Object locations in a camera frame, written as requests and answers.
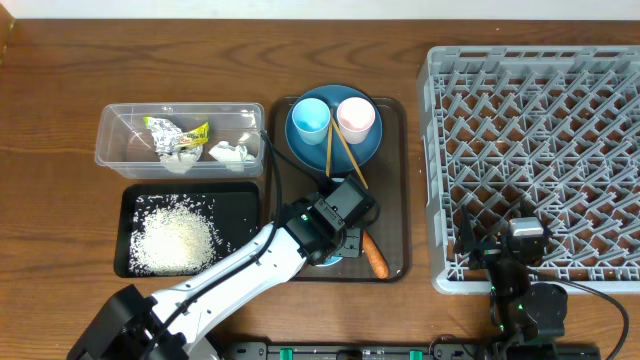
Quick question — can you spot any light blue bowl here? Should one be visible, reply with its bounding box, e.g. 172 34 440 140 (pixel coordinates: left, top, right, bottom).
321 256 342 267

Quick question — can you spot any orange carrot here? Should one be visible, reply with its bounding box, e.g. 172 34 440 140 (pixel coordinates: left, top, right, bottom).
362 231 389 279

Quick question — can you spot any white tissue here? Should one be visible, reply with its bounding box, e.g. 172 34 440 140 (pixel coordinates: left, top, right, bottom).
209 141 255 172

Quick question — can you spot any pile of white rice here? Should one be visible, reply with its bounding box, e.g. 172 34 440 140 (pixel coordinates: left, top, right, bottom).
128 194 236 277

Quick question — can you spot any snack wrapper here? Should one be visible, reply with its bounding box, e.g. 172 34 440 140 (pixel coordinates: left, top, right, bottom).
143 116 209 162

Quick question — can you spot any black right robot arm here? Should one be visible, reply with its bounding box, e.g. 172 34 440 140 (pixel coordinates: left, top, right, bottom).
454 203 568 359

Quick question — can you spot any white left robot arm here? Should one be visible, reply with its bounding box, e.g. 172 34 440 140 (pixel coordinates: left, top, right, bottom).
68 196 377 360

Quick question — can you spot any grey dishwasher rack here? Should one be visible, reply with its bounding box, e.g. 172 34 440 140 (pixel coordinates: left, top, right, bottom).
417 46 639 295

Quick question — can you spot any dark blue plate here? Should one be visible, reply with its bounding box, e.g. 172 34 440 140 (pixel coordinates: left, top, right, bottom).
285 85 383 172

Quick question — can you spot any brown serving tray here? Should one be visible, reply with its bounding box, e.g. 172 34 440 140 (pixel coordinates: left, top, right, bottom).
262 97 411 283

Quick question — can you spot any right wooden chopstick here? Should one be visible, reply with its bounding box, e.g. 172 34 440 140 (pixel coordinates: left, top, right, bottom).
330 113 369 190

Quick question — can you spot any wooden chopstick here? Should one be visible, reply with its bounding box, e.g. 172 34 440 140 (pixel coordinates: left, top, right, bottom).
325 108 334 178
330 113 369 190

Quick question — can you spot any light blue cup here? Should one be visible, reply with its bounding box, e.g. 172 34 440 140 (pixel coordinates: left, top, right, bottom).
292 98 330 145

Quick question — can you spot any left wooden chopstick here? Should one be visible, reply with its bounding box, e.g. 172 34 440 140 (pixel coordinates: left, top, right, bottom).
325 108 334 178

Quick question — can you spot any pink cup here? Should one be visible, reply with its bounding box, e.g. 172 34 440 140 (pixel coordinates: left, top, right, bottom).
337 97 376 144

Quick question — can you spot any black tray bin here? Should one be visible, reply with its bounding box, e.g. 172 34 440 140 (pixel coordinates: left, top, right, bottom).
114 182 260 278

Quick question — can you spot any clear plastic bin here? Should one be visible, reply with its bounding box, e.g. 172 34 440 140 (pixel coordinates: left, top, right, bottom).
95 102 266 179

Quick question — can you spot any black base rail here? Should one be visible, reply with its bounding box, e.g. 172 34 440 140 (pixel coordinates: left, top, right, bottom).
220 339 601 360

